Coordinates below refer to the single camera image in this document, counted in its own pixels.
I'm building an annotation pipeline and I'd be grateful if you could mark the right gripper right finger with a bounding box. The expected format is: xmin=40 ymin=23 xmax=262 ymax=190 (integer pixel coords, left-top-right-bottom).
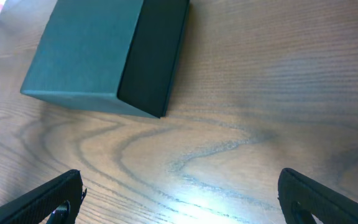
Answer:
xmin=278 ymin=168 xmax=358 ymax=224

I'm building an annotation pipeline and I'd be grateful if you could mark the dark green box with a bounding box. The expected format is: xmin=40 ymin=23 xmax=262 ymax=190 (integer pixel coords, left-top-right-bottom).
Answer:
xmin=21 ymin=0 xmax=190 ymax=118

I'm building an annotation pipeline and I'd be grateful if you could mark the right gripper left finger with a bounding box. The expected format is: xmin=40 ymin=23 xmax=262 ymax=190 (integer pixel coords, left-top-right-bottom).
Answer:
xmin=0 ymin=169 xmax=86 ymax=224

